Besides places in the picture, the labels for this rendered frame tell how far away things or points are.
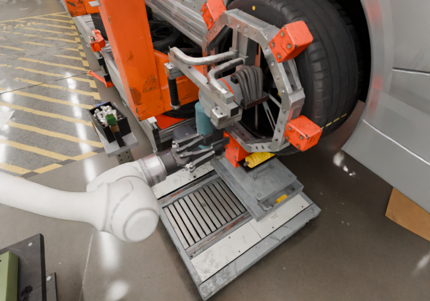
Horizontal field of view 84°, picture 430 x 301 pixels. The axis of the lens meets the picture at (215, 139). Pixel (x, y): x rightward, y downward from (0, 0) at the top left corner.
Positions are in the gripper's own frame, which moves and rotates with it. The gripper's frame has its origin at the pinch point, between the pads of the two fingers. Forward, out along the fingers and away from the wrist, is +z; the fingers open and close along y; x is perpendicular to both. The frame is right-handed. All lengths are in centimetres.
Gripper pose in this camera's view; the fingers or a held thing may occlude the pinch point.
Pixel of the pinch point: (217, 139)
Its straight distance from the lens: 81.2
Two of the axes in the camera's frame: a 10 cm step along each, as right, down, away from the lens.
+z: 8.4, -3.9, 3.8
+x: 0.0, -7.0, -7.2
